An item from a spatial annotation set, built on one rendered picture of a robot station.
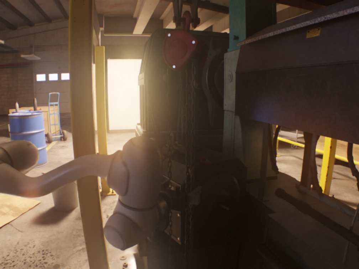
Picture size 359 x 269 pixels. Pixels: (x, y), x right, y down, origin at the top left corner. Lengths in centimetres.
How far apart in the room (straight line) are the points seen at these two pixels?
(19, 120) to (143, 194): 380
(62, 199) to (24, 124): 190
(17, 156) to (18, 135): 334
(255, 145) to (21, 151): 136
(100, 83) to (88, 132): 171
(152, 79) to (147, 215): 138
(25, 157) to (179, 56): 70
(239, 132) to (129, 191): 119
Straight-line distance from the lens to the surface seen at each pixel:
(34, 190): 79
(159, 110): 204
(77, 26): 117
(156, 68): 190
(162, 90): 190
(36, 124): 433
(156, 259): 160
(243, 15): 171
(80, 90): 113
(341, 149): 453
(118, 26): 301
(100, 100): 282
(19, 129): 432
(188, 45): 96
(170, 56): 98
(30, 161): 105
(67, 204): 272
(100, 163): 64
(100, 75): 283
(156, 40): 206
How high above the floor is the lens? 120
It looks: 10 degrees down
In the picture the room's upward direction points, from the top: straight up
